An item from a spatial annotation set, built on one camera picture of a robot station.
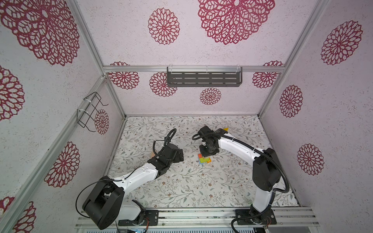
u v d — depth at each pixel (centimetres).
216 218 76
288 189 43
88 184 43
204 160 93
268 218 73
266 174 48
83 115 73
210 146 73
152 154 74
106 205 41
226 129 113
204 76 94
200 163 93
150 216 75
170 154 64
